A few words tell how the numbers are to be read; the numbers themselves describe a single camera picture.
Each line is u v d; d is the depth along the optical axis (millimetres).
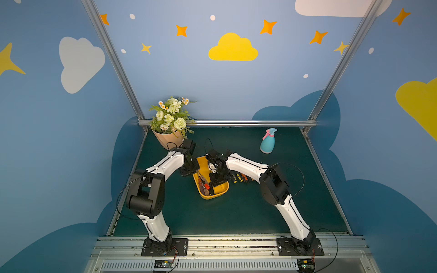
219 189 905
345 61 861
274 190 574
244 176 642
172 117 872
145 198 474
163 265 718
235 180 952
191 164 820
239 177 957
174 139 938
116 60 847
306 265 731
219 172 817
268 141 1032
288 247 742
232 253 735
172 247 733
